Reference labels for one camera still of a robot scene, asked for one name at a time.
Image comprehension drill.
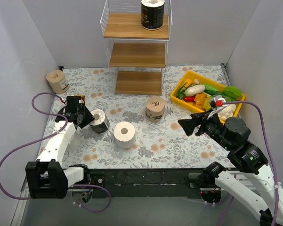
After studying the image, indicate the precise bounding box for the wooden wire-frame three-tier shelf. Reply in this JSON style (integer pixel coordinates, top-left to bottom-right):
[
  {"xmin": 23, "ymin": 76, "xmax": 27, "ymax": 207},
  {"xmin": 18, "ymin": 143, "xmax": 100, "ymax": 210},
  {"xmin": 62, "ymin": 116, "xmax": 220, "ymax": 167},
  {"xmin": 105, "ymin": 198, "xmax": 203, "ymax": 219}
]
[{"xmin": 100, "ymin": 0, "xmax": 173, "ymax": 96}]

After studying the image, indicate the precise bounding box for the green leafy vegetable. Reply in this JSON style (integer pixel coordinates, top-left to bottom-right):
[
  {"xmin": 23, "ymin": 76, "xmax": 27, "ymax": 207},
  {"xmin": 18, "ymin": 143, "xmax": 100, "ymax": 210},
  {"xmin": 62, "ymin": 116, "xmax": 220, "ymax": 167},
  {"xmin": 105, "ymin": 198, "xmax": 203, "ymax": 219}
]
[{"xmin": 176, "ymin": 82, "xmax": 192, "ymax": 100}]

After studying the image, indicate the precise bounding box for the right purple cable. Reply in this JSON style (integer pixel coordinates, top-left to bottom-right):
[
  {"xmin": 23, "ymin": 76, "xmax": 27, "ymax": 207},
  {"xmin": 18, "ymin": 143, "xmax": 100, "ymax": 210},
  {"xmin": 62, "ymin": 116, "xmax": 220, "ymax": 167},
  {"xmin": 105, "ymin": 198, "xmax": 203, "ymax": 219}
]
[{"xmin": 216, "ymin": 100, "xmax": 280, "ymax": 226}]

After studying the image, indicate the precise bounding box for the yellow plastic tray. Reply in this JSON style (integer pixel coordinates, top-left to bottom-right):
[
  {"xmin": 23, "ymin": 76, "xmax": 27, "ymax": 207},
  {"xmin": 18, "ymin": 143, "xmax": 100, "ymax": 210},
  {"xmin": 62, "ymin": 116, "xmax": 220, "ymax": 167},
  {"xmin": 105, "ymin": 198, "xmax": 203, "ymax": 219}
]
[{"xmin": 170, "ymin": 71, "xmax": 245, "ymax": 113}]

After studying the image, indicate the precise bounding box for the orange bell pepper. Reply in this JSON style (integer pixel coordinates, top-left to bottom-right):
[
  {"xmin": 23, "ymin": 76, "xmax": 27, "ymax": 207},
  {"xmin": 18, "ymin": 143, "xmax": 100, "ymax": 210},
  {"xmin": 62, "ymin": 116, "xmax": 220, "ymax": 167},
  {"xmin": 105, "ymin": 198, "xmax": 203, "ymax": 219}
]
[{"xmin": 194, "ymin": 93, "xmax": 207, "ymax": 105}]

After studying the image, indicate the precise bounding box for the green cucumber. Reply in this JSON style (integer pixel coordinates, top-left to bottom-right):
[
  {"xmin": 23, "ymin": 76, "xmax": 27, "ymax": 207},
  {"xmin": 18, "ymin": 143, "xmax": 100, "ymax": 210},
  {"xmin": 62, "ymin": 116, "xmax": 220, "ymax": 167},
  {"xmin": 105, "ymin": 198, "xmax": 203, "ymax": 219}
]
[{"xmin": 202, "ymin": 83, "xmax": 225, "ymax": 97}]

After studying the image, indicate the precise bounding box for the white cauliflower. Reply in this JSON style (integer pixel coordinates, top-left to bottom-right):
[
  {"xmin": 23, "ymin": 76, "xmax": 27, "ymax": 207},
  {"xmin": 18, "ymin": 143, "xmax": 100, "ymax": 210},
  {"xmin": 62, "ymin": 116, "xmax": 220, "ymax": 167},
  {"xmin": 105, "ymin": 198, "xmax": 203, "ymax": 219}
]
[{"xmin": 218, "ymin": 104, "xmax": 236, "ymax": 121}]

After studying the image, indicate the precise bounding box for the yellow star fruit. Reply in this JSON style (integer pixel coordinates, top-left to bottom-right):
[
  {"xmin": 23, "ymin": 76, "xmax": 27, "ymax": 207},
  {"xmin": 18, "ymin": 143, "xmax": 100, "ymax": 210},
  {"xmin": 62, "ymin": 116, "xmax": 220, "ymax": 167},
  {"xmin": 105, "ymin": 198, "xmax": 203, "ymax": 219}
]
[{"xmin": 202, "ymin": 97, "xmax": 213, "ymax": 111}]

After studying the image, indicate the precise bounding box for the black roll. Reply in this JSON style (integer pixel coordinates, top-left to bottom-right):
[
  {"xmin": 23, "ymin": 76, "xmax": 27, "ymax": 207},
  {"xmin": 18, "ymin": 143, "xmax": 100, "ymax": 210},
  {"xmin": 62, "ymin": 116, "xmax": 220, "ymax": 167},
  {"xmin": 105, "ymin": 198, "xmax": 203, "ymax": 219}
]
[
  {"xmin": 141, "ymin": 0, "xmax": 165, "ymax": 30},
  {"xmin": 90, "ymin": 109, "xmax": 110, "ymax": 134}
]

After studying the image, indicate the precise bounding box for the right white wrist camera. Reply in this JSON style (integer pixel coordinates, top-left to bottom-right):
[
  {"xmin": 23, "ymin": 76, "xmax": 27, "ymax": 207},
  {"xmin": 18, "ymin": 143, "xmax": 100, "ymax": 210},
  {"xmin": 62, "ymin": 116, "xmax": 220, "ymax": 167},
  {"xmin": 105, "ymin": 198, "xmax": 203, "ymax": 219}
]
[{"xmin": 207, "ymin": 95, "xmax": 226, "ymax": 119}]

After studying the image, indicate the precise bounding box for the white daikon radish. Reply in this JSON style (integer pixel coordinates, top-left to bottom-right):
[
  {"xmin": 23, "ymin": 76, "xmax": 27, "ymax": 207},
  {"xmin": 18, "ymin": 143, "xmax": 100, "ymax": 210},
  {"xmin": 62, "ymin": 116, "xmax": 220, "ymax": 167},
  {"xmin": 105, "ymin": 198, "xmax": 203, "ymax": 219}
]
[{"xmin": 184, "ymin": 84, "xmax": 206, "ymax": 97}]

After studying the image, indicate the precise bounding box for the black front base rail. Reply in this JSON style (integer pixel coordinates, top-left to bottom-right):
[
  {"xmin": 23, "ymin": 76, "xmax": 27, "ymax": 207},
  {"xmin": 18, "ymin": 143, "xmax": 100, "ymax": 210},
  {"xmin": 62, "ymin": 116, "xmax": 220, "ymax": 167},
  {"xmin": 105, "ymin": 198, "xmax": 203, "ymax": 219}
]
[{"xmin": 25, "ymin": 167, "xmax": 245, "ymax": 200}]

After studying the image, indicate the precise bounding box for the white paper roll, left edge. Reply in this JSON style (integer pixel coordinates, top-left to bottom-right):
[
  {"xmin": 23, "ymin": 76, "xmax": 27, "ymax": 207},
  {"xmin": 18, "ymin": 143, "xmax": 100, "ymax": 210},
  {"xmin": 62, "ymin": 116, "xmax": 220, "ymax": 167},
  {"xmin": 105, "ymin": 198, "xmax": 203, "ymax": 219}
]
[{"xmin": 66, "ymin": 131, "xmax": 81, "ymax": 152}]

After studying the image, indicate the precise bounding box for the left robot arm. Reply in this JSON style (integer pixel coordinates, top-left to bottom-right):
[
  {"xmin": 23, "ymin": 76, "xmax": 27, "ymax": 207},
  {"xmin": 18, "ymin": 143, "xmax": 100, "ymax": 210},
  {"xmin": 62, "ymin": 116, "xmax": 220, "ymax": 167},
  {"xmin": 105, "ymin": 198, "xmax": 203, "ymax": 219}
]
[{"xmin": 25, "ymin": 95, "xmax": 95, "ymax": 199}]

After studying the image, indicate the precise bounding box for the red chili pepper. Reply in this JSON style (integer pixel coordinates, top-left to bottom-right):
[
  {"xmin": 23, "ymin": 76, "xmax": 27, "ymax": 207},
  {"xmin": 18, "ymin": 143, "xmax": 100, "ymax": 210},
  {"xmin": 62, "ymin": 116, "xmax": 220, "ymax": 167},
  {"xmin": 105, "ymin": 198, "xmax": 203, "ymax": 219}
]
[{"xmin": 184, "ymin": 96, "xmax": 195, "ymax": 102}]

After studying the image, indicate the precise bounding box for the floral patterned table mat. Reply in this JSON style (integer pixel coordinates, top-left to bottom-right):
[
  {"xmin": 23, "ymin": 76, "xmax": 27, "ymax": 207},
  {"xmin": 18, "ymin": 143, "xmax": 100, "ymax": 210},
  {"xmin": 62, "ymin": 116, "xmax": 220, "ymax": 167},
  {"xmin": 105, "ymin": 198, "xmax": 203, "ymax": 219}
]
[{"xmin": 62, "ymin": 65, "xmax": 232, "ymax": 169}]

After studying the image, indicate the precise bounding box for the brown roll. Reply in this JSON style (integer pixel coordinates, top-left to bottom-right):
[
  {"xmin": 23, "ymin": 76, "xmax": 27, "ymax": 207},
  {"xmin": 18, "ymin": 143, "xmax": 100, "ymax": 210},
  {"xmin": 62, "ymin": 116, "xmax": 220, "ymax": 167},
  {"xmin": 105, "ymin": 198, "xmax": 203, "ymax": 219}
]
[
  {"xmin": 145, "ymin": 96, "xmax": 166, "ymax": 122},
  {"xmin": 46, "ymin": 70, "xmax": 70, "ymax": 94}
]

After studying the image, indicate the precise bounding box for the white unwrapped paper roll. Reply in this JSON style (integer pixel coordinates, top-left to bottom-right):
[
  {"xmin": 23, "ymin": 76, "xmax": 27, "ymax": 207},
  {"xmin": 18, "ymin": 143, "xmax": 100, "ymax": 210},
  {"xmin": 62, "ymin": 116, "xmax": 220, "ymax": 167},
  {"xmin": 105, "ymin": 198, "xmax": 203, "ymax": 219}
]
[{"xmin": 113, "ymin": 121, "xmax": 136, "ymax": 149}]

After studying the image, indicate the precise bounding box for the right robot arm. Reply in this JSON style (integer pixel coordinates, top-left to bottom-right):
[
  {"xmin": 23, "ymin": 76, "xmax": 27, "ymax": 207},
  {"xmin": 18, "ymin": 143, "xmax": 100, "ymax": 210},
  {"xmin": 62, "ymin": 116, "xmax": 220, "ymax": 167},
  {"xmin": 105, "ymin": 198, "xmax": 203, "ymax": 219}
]
[{"xmin": 178, "ymin": 113, "xmax": 283, "ymax": 226}]

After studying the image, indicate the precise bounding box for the green star fruit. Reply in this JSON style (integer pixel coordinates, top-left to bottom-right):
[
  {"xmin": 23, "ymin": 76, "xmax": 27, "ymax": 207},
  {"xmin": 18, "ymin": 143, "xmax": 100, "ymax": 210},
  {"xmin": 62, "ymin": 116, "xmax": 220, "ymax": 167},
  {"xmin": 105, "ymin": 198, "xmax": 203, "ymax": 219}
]
[{"xmin": 223, "ymin": 86, "xmax": 242, "ymax": 98}]

